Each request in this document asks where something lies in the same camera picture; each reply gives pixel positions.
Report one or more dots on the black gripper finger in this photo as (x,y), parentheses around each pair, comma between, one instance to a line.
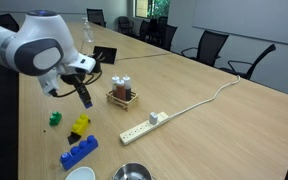
(77,84)
(85,94)

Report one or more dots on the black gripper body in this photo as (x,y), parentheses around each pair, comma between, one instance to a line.
(71,79)

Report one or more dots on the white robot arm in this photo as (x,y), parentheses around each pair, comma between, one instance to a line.
(34,40)

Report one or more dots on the yellow toy block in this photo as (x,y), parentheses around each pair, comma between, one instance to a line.
(80,125)

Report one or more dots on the green toy block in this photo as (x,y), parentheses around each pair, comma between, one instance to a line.
(55,119)

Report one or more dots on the long blue toy block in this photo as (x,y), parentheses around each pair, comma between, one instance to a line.
(78,152)

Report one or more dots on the black utensil caddy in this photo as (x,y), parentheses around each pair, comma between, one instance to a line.
(98,67)

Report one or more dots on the squeeze bottle mostly white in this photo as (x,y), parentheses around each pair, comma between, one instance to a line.
(114,82)

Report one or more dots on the squeeze bottle reddish brown sauce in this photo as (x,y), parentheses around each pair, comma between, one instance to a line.
(121,91)

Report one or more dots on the small wooden crate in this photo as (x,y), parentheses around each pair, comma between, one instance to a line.
(124,102)

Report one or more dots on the black flat stand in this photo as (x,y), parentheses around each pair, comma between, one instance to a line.
(106,55)

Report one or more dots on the squeeze bottle dark sauce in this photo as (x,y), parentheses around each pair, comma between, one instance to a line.
(127,86)

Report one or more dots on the clear pump bottle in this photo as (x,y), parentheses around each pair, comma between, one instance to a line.
(88,33)

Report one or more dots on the white power strip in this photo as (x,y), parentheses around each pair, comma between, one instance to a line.
(140,130)

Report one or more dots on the white plug adapter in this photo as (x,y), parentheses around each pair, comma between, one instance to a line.
(153,118)

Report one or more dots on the white bowl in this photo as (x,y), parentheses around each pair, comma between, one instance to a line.
(81,174)

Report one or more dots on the steel pot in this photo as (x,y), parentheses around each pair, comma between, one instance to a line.
(132,172)

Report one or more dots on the window with green view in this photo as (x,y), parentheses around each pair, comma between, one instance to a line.
(152,8)

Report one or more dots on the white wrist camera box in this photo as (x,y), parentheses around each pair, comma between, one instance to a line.
(82,63)

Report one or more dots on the wall whiteboard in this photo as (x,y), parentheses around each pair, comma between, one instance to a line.
(250,16)

